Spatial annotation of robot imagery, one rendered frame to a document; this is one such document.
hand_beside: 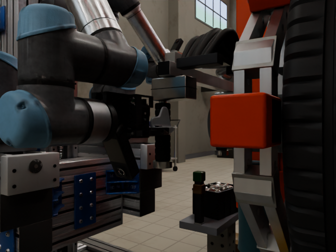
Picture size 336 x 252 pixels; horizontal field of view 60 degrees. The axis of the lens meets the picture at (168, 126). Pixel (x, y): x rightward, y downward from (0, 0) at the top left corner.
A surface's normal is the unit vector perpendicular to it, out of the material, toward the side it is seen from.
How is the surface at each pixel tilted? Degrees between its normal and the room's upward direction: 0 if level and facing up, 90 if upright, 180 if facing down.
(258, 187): 90
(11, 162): 90
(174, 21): 90
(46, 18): 88
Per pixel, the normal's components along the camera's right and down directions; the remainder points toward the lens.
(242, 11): -0.55, 0.00
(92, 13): 0.05, -0.37
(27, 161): 0.81, 0.00
